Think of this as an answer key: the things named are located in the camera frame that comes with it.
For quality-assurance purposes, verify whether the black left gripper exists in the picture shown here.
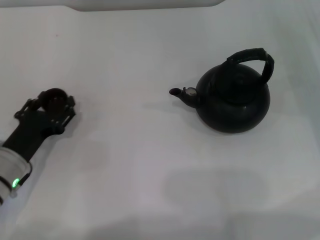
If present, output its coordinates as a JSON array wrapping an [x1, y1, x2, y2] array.
[[1, 91, 77, 163]]

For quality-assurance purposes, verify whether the small dark teacup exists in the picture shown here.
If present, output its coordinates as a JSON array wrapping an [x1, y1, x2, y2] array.
[[41, 87, 70, 114]]

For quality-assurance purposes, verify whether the black round teapot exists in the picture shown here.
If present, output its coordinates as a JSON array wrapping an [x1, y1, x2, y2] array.
[[169, 47, 276, 134]]

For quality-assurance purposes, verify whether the white rounded panel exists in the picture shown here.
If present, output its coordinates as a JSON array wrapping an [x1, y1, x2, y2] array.
[[71, 0, 226, 13]]

